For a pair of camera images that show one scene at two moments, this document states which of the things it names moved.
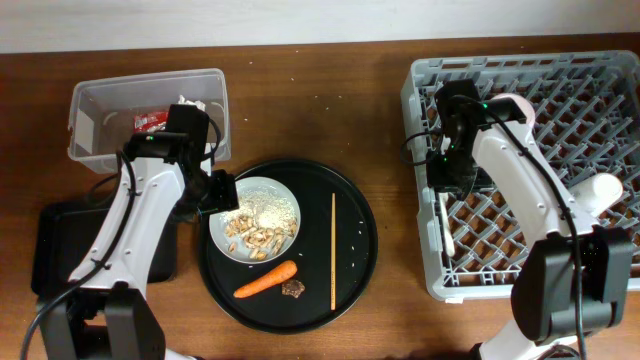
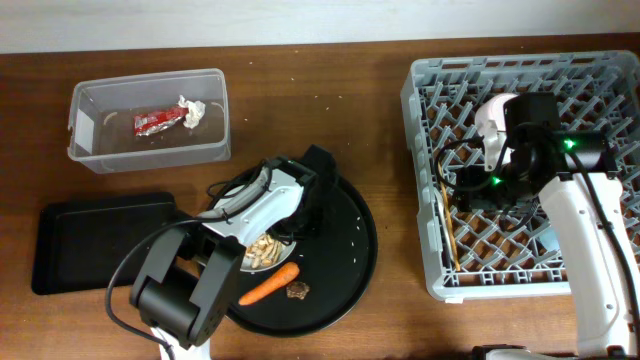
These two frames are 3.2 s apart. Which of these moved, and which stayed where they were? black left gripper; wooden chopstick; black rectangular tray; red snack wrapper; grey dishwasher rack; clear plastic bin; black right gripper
Moved: black left gripper; wooden chopstick; black right gripper
Stayed: grey dishwasher rack; black rectangular tray; clear plastic bin; red snack wrapper
